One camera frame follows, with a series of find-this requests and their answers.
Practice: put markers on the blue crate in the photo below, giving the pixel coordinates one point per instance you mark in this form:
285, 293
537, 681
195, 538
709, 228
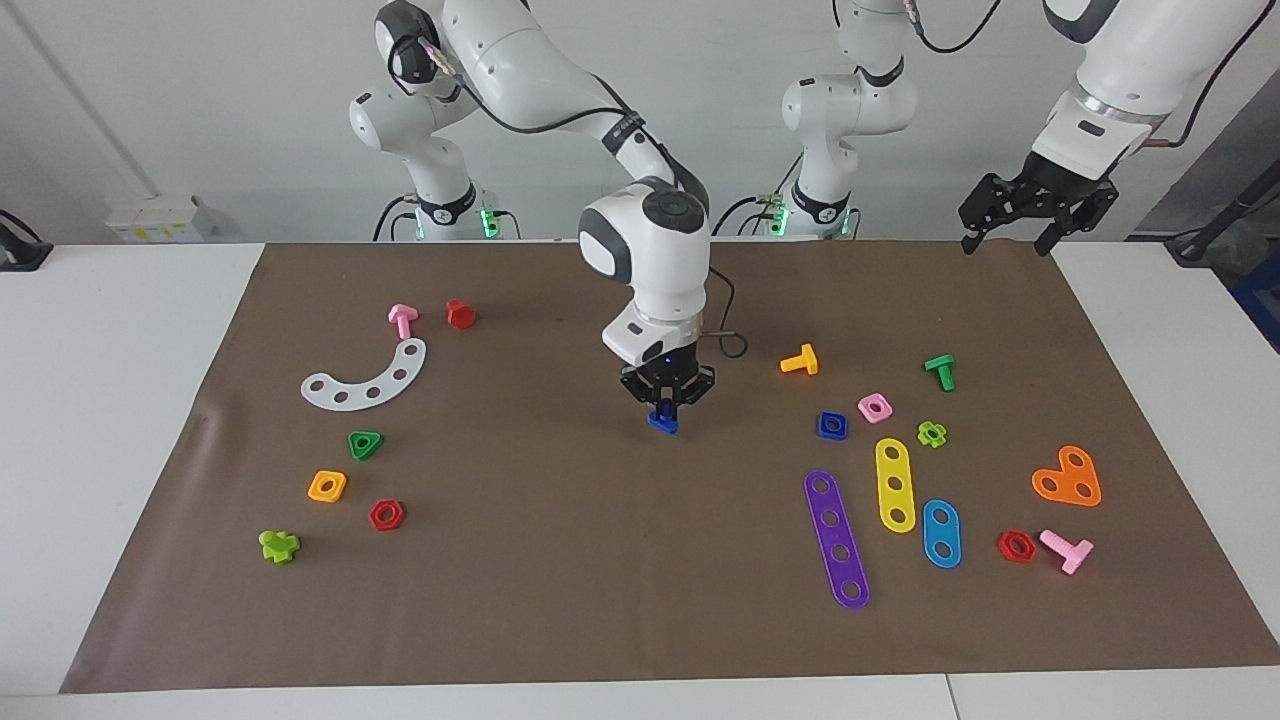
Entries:
1262, 300

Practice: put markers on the white curved five-hole plate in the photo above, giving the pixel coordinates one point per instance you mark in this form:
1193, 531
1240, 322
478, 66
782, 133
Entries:
357, 397

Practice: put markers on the green triangular plastic nut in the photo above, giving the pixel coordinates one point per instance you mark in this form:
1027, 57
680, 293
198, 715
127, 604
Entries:
355, 437

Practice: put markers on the purple four-hole plastic strip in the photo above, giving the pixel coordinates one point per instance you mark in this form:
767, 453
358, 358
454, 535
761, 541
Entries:
836, 537

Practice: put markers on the blue toy bolt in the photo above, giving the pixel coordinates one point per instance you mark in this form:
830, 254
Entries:
822, 432

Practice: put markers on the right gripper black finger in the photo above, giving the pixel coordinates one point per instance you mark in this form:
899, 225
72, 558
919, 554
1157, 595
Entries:
638, 388
700, 385

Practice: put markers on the yellow three-hole plastic strip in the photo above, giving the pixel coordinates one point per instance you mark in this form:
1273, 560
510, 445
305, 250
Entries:
894, 469

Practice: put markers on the lime plastic bolt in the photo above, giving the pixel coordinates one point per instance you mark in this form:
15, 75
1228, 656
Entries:
278, 548

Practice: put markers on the lime flower-shaped plastic nut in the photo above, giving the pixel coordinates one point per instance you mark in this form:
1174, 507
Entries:
923, 432

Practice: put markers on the red hexagonal plastic nut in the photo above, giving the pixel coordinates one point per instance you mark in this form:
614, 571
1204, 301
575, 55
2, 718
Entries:
375, 520
1004, 550

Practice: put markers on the pink square plastic nut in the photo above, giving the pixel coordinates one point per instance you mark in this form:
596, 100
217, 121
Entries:
864, 412

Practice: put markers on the pink plastic bolt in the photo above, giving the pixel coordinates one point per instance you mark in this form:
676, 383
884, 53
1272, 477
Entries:
1072, 553
402, 322

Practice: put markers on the green plastic bolt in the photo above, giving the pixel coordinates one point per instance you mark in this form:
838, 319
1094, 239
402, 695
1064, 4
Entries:
940, 365

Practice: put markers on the orange square plastic nut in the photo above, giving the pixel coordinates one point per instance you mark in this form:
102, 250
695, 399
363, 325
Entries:
314, 492

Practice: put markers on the red plastic bolt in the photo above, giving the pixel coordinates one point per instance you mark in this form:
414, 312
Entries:
460, 316

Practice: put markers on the orange heart-shaped plastic plate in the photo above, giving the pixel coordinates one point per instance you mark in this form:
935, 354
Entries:
1068, 478

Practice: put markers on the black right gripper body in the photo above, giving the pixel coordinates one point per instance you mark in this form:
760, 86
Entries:
668, 368

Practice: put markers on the brown paper table mat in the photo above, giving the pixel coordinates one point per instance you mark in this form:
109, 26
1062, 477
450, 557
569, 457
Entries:
600, 580

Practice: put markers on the blue two-hole plastic strip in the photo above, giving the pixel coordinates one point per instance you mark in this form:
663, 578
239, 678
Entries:
941, 534

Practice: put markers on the white socket box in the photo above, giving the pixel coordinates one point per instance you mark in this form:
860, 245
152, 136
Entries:
150, 220

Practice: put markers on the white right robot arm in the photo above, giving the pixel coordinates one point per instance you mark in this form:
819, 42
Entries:
650, 250

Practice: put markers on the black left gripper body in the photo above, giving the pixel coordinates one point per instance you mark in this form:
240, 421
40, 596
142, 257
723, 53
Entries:
1055, 185

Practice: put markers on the blue plastic bolt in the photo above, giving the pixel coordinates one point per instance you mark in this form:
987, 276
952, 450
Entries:
662, 424

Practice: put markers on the black stand with pole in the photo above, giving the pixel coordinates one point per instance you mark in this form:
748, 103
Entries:
1195, 245

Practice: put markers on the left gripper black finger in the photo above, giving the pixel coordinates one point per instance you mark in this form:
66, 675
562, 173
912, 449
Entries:
985, 205
1090, 212

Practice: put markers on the orange plastic bolt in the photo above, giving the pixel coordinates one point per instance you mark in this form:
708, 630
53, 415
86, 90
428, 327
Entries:
805, 362

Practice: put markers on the black table clamp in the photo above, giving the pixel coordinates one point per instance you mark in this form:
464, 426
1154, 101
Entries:
20, 255

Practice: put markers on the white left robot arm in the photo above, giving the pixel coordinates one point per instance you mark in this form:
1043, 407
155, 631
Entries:
1120, 60

